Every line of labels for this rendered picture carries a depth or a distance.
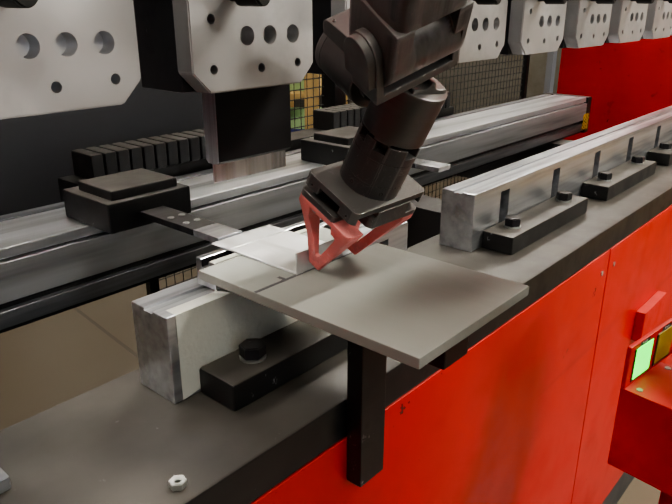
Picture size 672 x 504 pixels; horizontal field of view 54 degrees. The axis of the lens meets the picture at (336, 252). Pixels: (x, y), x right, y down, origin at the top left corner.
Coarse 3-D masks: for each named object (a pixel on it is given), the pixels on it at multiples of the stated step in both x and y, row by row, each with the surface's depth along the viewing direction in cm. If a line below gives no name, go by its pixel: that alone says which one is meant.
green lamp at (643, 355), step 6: (648, 342) 86; (642, 348) 85; (648, 348) 87; (636, 354) 85; (642, 354) 86; (648, 354) 87; (636, 360) 85; (642, 360) 87; (648, 360) 88; (636, 366) 86; (642, 366) 87; (648, 366) 89; (636, 372) 86; (642, 372) 88
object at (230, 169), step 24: (216, 96) 63; (240, 96) 65; (264, 96) 68; (288, 96) 70; (216, 120) 64; (240, 120) 66; (264, 120) 68; (288, 120) 71; (216, 144) 65; (240, 144) 67; (264, 144) 69; (288, 144) 72; (216, 168) 66; (240, 168) 69; (264, 168) 71
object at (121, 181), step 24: (72, 192) 84; (96, 192) 82; (120, 192) 80; (144, 192) 83; (168, 192) 85; (72, 216) 85; (96, 216) 81; (120, 216) 80; (144, 216) 82; (168, 216) 80; (192, 216) 80; (216, 240) 73
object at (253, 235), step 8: (248, 232) 75; (256, 232) 75; (264, 232) 75; (272, 232) 75; (224, 240) 73; (232, 240) 73; (240, 240) 73; (248, 240) 73; (256, 240) 73; (224, 248) 71; (232, 248) 71
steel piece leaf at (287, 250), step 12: (264, 240) 73; (276, 240) 73; (288, 240) 73; (300, 240) 73; (240, 252) 69; (252, 252) 69; (264, 252) 69; (276, 252) 69; (288, 252) 69; (300, 252) 64; (348, 252) 70; (276, 264) 66; (288, 264) 66; (300, 264) 64
